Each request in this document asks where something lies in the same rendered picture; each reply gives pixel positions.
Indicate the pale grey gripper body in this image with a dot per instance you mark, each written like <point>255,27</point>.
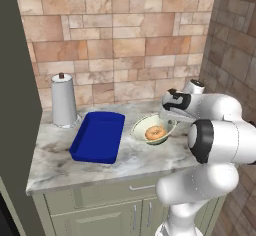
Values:
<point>176,114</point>

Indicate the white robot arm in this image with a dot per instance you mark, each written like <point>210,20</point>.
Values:
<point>213,180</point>

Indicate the glazed brown donut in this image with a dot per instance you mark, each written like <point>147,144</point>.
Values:
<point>155,133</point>

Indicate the pale green bowl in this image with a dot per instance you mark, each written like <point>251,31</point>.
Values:
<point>140,130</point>

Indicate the blue rectangular tray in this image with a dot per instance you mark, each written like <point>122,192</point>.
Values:
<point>98,136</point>

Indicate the pale green drawer front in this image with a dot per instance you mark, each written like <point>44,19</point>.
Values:
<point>110,193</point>

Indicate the narrow pale green cupboard door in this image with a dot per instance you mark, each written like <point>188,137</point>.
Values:
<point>157,218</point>

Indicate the white paper towel roll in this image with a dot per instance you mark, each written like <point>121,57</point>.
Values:
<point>63,103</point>

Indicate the wide pale green cupboard door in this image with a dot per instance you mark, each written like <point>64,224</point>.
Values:
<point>96,220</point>

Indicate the tall dark grey cabinet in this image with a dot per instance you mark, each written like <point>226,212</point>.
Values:
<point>16,113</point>

